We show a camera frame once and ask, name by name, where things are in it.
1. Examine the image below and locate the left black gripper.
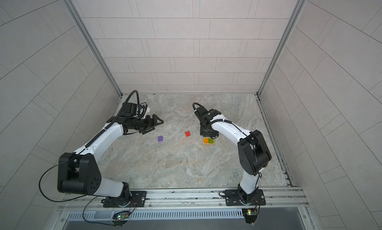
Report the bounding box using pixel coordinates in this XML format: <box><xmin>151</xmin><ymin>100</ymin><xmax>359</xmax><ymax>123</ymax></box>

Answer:
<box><xmin>129</xmin><ymin>114</ymin><xmax>164</xmax><ymax>133</ymax></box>

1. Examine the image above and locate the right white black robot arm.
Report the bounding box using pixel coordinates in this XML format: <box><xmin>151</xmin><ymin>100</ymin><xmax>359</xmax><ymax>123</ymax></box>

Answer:
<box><xmin>199</xmin><ymin>115</ymin><xmax>272</xmax><ymax>205</ymax></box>

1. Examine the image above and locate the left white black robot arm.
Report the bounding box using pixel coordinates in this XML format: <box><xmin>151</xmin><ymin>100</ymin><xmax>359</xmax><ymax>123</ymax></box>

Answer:
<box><xmin>57</xmin><ymin>115</ymin><xmax>163</xmax><ymax>207</ymax></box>

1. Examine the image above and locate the left green circuit board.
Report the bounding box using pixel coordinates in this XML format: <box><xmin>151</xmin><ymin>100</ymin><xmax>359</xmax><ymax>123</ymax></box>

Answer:
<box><xmin>112</xmin><ymin>211</ymin><xmax>131</xmax><ymax>221</ymax></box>

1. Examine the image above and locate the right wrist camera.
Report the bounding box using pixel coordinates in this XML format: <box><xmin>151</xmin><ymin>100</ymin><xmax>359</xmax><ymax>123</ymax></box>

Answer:
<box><xmin>195</xmin><ymin>106</ymin><xmax>215</xmax><ymax>122</ymax></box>

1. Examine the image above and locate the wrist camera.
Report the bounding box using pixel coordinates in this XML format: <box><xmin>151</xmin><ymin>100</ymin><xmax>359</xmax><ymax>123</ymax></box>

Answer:
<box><xmin>195</xmin><ymin>106</ymin><xmax>215</xmax><ymax>122</ymax></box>
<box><xmin>120</xmin><ymin>102</ymin><xmax>150</xmax><ymax>118</ymax></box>

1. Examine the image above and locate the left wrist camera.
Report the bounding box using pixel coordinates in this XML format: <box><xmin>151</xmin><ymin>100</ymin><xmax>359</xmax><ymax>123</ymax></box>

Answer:
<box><xmin>120</xmin><ymin>102</ymin><xmax>150</xmax><ymax>118</ymax></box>

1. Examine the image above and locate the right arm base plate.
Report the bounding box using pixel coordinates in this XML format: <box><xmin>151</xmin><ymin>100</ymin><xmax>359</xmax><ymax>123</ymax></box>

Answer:
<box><xmin>223</xmin><ymin>188</ymin><xmax>266</xmax><ymax>206</ymax></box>

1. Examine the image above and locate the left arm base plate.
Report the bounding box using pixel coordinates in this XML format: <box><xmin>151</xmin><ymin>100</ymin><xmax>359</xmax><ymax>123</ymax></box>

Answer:
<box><xmin>101</xmin><ymin>191</ymin><xmax>147</xmax><ymax>208</ymax></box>

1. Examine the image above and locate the left black cable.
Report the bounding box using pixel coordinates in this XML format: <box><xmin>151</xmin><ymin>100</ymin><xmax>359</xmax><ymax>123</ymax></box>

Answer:
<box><xmin>38</xmin><ymin>164</ymin><xmax>87</xmax><ymax>203</ymax></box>

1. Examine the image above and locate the aluminium mounting rail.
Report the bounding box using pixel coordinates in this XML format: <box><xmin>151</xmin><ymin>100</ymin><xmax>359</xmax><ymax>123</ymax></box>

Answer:
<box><xmin>58</xmin><ymin>186</ymin><xmax>309</xmax><ymax>211</ymax></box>

